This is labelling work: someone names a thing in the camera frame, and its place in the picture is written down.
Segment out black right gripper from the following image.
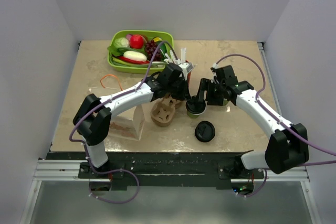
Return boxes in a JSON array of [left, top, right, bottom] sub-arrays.
[[194, 78, 225, 106]]

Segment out black coffee lid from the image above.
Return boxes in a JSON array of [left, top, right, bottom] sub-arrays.
[[185, 97, 207, 113]]

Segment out green paper cup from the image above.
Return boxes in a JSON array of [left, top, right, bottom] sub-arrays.
[[222, 99, 229, 106], [185, 97, 207, 119]]

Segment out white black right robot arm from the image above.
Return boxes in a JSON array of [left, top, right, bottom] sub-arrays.
[[186, 65, 309, 178]]

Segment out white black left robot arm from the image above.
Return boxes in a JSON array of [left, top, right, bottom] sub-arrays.
[[69, 62, 194, 178]]

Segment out red ribbed cup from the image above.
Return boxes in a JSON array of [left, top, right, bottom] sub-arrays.
[[187, 73, 191, 84]]

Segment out cardboard cup carrier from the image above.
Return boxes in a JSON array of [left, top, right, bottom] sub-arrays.
[[150, 94, 183, 127]]

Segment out green cucumber toy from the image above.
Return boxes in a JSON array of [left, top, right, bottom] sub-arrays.
[[153, 37, 167, 57]]

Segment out dark grape bunch toy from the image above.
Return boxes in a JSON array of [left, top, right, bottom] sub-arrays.
[[144, 40, 162, 61]]

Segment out red chili toy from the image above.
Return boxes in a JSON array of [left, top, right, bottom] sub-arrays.
[[117, 56, 149, 65]]

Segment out black lid stack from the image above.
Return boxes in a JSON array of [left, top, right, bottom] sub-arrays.
[[194, 121, 216, 143]]

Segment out white radish toy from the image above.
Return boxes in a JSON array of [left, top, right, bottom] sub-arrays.
[[123, 50, 147, 62]]

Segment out green plastic bin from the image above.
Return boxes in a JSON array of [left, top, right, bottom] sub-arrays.
[[108, 30, 174, 74]]

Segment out red apple toy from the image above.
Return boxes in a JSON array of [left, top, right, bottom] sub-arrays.
[[130, 34, 144, 49]]

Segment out green cabbage toy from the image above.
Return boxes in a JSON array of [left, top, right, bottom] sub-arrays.
[[112, 37, 130, 49]]

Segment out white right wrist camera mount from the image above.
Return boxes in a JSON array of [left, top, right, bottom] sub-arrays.
[[211, 63, 221, 77]]

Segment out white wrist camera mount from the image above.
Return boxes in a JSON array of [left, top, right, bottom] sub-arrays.
[[211, 63, 221, 77], [179, 62, 195, 80]]

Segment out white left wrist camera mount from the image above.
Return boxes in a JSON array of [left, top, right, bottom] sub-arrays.
[[179, 62, 195, 80]]

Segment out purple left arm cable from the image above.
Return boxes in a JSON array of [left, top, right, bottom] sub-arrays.
[[69, 40, 176, 146]]

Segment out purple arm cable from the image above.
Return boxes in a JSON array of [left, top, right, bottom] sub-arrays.
[[214, 54, 336, 167], [69, 40, 176, 146]]

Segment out paper bag orange handles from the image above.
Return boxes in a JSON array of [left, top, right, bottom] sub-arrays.
[[89, 74, 145, 142]]

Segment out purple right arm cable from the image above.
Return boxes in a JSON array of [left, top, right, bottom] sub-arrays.
[[214, 54, 336, 167]]

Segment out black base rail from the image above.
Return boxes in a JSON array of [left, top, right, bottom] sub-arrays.
[[45, 152, 265, 191]]

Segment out aluminium frame rail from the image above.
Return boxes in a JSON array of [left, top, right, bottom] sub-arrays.
[[33, 158, 87, 182]]

